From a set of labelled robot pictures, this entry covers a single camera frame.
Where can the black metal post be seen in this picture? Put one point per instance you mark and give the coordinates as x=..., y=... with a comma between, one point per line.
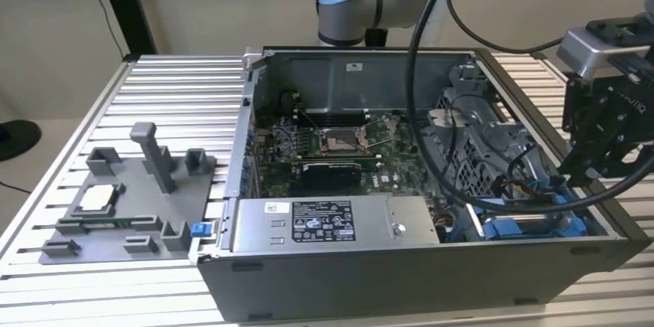
x=123, y=5

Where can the black graphics card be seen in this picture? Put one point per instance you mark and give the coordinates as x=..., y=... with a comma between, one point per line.
x=327, y=181

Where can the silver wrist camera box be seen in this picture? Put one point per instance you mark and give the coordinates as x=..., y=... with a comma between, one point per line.
x=587, y=53

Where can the dark grey open PC case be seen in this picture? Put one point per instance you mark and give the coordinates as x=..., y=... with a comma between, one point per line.
x=357, y=285

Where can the white barcode sticker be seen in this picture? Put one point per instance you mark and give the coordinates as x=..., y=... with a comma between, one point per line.
x=275, y=207

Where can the small white case sticker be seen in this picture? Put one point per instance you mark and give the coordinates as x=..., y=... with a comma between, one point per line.
x=353, y=67

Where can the CPU socket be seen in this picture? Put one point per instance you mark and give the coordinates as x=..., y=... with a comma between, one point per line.
x=339, y=143

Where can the silver CPU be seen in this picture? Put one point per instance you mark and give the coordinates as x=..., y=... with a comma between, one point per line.
x=96, y=197

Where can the silver power supply unit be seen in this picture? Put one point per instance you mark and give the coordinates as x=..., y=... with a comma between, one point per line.
x=255, y=227

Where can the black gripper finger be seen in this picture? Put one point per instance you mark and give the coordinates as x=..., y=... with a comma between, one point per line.
x=574, y=166
x=623, y=164

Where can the grey parts rack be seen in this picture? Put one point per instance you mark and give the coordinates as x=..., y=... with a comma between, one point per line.
x=137, y=197

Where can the grey perforated drive cage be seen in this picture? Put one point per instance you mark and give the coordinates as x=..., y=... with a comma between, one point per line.
x=470, y=166

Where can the blue case latch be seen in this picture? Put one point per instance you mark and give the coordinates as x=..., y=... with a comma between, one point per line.
x=200, y=229

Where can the grey plastic case latch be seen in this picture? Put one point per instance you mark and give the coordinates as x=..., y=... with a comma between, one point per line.
x=467, y=74

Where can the black round monitor base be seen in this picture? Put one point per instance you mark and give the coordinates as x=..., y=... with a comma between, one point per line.
x=17, y=139

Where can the black rating label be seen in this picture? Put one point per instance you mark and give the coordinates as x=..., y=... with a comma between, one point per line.
x=321, y=221

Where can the green motherboard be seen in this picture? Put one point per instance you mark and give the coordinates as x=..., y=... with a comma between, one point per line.
x=392, y=158

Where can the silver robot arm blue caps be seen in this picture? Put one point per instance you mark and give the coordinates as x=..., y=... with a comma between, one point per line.
x=341, y=17

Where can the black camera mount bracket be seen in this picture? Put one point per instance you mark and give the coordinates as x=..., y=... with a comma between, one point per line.
x=612, y=30

